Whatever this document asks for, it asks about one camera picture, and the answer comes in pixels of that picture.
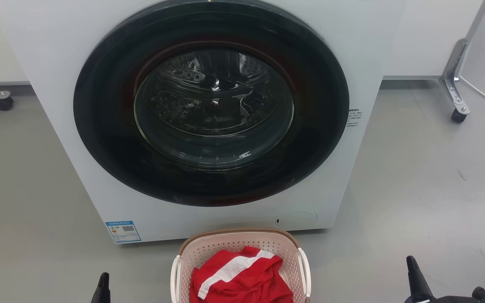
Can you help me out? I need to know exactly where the round black washing machine door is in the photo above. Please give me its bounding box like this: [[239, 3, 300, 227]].
[[73, 0, 350, 207]]

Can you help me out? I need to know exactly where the pink perforated laundry basket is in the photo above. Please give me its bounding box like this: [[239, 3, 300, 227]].
[[170, 229, 312, 303]]

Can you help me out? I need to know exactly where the small printed text sticker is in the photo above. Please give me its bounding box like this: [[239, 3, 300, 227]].
[[346, 108, 363, 128]]

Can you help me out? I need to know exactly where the blue energy label sticker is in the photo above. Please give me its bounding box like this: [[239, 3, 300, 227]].
[[105, 221, 142, 244]]

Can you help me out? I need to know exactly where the long angled metal stand leg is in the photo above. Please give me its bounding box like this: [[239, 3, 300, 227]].
[[440, 0, 485, 115]]

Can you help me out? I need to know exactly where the round white filter cover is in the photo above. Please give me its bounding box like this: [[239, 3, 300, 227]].
[[274, 209, 318, 230]]

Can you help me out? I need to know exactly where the red garment with white stripe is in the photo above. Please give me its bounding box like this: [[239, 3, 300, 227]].
[[189, 246, 294, 303]]

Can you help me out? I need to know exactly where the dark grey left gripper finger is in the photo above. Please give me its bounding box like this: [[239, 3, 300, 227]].
[[91, 272, 111, 303]]

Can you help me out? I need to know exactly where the white front-load washing machine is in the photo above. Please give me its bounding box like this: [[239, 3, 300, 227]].
[[0, 0, 407, 245]]

